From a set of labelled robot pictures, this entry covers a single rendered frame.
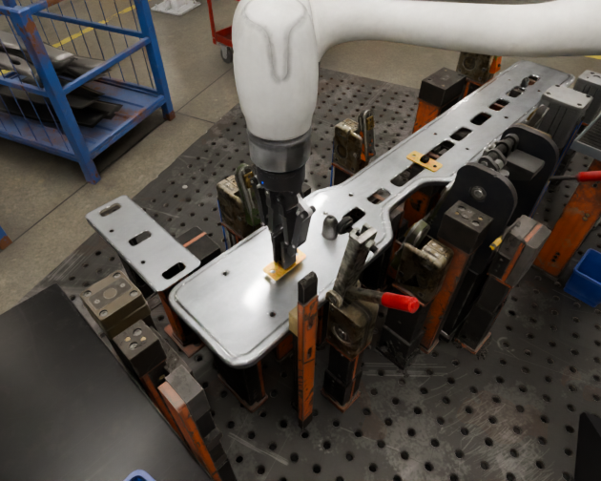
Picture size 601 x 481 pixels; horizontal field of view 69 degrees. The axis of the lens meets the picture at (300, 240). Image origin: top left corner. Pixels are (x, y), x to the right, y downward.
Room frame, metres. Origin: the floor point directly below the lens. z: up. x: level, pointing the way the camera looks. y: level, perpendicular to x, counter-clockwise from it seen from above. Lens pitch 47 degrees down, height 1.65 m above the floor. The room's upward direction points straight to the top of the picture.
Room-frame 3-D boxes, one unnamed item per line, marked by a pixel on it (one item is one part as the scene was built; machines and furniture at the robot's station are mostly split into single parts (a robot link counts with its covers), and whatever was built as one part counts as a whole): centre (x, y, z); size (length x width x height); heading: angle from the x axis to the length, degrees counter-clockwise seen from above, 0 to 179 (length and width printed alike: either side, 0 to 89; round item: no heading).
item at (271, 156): (0.53, 0.03, 1.28); 0.09 x 0.09 x 0.06
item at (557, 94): (0.98, -0.65, 0.90); 0.13 x 0.10 x 0.41; 45
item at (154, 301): (0.69, 0.41, 0.84); 0.11 x 0.06 x 0.29; 45
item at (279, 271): (0.53, 0.03, 1.02); 0.08 x 0.04 x 0.01; 135
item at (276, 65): (0.55, 0.03, 1.39); 0.13 x 0.11 x 0.16; 8
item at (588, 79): (1.17, -0.83, 0.88); 0.11 x 0.10 x 0.36; 45
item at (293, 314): (0.39, 0.00, 0.88); 0.04 x 0.04 x 0.36; 45
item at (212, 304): (0.88, -0.31, 1.00); 1.38 x 0.22 x 0.02; 135
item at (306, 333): (0.35, -0.01, 0.95); 0.03 x 0.01 x 0.50; 135
